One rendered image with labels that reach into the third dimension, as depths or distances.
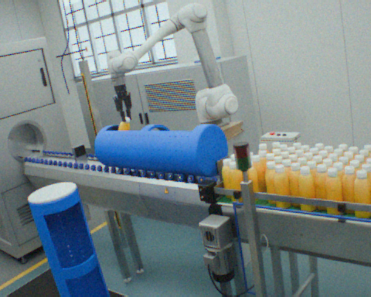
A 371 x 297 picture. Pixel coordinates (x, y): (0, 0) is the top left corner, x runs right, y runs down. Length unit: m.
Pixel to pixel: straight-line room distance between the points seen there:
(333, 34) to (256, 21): 0.94
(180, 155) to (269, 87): 2.97
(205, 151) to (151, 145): 0.33
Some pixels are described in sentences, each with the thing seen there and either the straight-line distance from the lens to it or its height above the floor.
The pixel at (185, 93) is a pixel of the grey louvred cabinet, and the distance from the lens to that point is 3.98.
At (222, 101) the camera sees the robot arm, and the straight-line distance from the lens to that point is 2.50.
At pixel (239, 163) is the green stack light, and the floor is 1.19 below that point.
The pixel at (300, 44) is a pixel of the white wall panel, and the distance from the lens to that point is 4.70.
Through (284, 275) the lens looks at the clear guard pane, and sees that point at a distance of 1.88.
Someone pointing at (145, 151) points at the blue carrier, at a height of 1.12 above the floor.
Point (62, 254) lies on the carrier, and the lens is 2.56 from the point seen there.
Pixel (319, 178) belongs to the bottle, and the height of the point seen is 1.05.
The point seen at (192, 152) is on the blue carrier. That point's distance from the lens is 2.04.
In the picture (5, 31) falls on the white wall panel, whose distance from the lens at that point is 7.34.
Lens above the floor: 1.68
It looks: 15 degrees down
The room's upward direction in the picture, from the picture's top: 11 degrees counter-clockwise
